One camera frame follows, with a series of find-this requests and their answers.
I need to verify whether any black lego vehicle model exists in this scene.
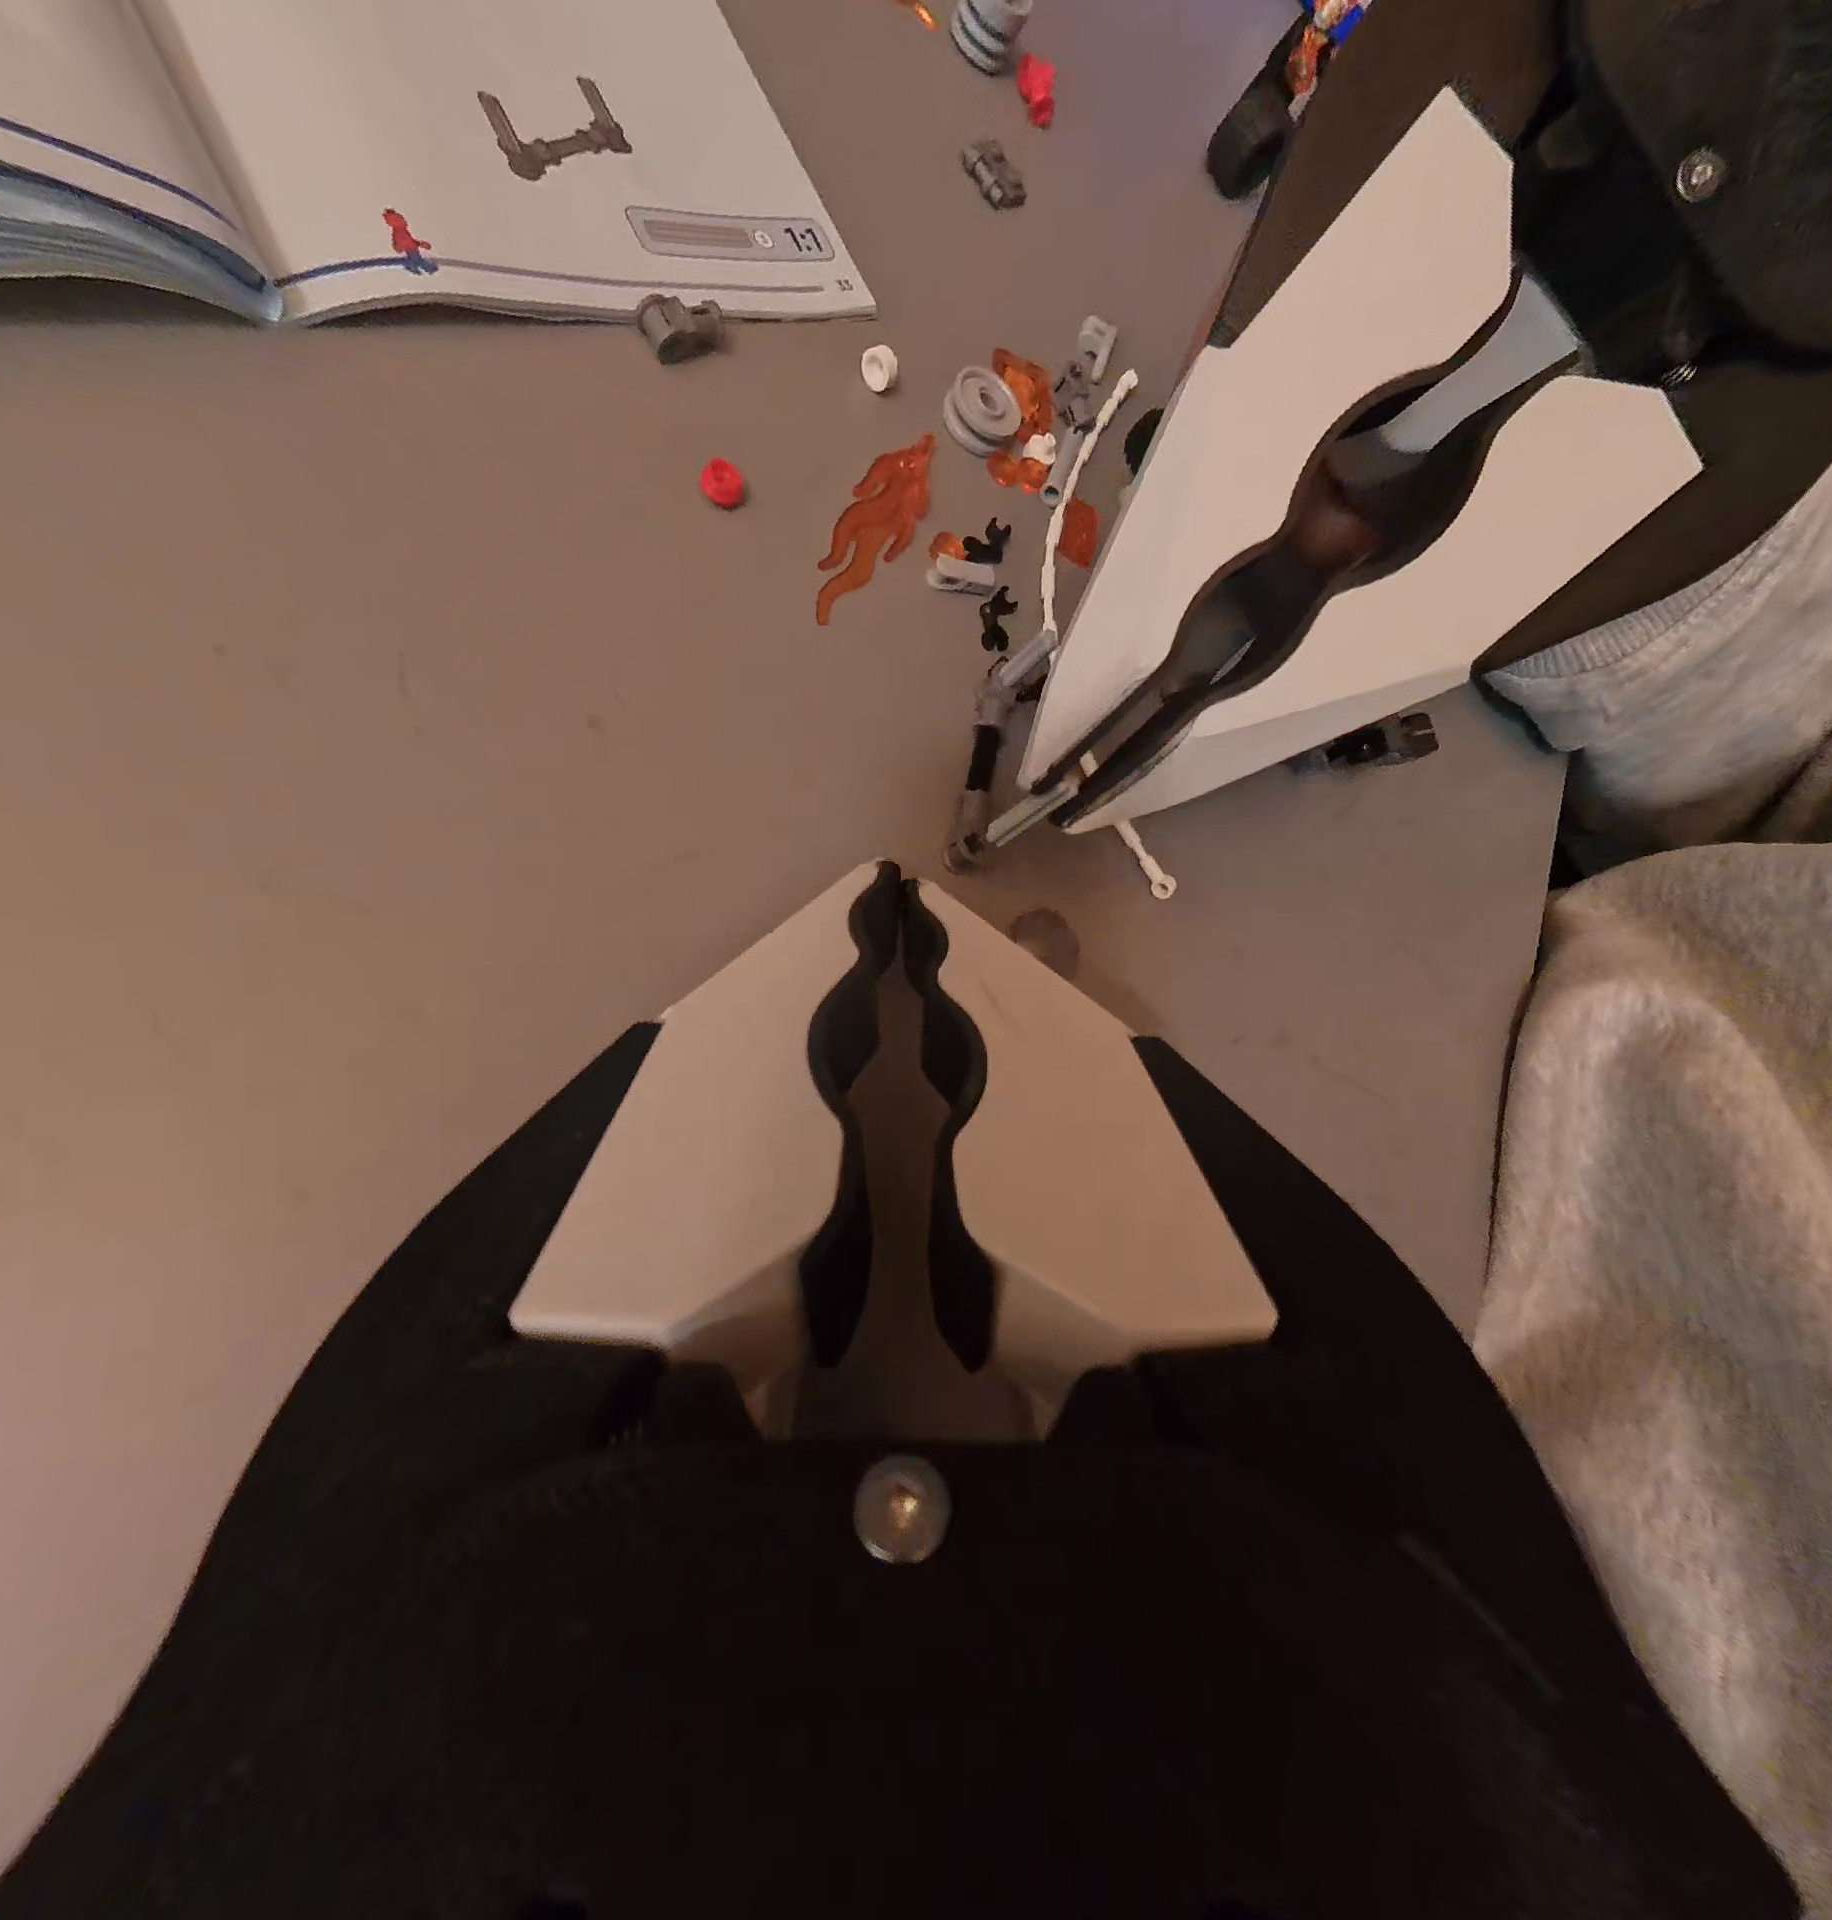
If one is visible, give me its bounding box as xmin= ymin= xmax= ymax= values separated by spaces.
xmin=1288 ymin=712 xmax=1442 ymax=776

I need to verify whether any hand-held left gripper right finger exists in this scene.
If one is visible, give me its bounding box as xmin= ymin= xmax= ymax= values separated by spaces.
xmin=905 ymin=877 xmax=1282 ymax=1436

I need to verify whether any person's right forearm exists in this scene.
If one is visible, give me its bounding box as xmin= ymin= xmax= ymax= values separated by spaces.
xmin=1475 ymin=426 xmax=1832 ymax=856

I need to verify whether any lego instruction booklet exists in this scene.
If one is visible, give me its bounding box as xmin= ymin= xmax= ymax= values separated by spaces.
xmin=0 ymin=0 xmax=878 ymax=330

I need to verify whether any person's right hand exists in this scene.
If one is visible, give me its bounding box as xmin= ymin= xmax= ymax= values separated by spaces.
xmin=1294 ymin=479 xmax=1380 ymax=578

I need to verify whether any white flexible lego whip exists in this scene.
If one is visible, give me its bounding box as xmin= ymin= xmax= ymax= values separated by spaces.
xmin=1037 ymin=366 xmax=1180 ymax=903

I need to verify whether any grey lego pulley wheel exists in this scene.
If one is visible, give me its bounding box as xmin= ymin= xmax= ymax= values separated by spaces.
xmin=942 ymin=364 xmax=1019 ymax=459

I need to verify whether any grey lego connector rod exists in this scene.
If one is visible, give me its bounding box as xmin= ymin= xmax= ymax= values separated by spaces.
xmin=942 ymin=671 xmax=1027 ymax=879

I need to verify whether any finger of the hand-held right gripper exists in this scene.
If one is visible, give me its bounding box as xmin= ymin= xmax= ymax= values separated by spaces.
xmin=1054 ymin=374 xmax=1709 ymax=833
xmin=1017 ymin=83 xmax=1582 ymax=796

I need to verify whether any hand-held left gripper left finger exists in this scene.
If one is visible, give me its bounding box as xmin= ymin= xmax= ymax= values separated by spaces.
xmin=509 ymin=857 xmax=903 ymax=1436

